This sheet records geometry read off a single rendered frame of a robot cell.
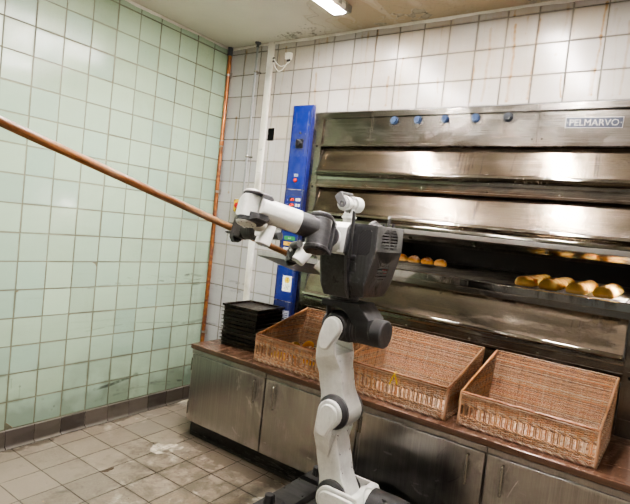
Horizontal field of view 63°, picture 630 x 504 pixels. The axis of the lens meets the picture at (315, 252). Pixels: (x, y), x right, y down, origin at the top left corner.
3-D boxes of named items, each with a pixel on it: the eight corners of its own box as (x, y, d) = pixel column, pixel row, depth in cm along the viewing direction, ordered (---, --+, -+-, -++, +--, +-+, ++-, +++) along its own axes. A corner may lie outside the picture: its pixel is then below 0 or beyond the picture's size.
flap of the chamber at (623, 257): (299, 222, 320) (316, 229, 336) (635, 258, 217) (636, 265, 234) (299, 218, 320) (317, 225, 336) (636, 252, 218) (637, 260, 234)
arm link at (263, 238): (241, 239, 215) (259, 241, 207) (250, 215, 217) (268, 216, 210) (260, 249, 223) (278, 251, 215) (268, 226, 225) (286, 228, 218)
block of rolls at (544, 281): (536, 281, 324) (537, 272, 324) (624, 293, 297) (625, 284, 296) (511, 284, 274) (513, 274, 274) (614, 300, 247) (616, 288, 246)
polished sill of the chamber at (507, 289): (313, 261, 338) (314, 255, 338) (631, 312, 236) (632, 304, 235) (308, 261, 333) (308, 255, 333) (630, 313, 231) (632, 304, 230)
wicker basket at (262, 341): (303, 348, 333) (307, 306, 331) (379, 370, 300) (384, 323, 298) (251, 359, 294) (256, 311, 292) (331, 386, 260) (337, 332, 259)
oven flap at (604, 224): (313, 215, 331) (322, 187, 335) (638, 247, 228) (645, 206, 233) (309, 213, 328) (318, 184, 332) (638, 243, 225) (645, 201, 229)
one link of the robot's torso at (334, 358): (365, 424, 219) (367, 314, 219) (343, 435, 204) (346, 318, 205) (335, 417, 227) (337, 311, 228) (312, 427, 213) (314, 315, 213)
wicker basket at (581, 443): (488, 400, 265) (495, 348, 263) (613, 437, 231) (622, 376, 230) (453, 424, 225) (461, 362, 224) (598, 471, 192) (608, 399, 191)
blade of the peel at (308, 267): (339, 268, 255) (340, 262, 255) (256, 255, 286) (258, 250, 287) (371, 283, 284) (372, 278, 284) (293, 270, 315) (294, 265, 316)
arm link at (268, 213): (242, 216, 180) (298, 236, 188) (251, 182, 183) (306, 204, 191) (232, 223, 190) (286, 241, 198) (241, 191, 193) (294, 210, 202)
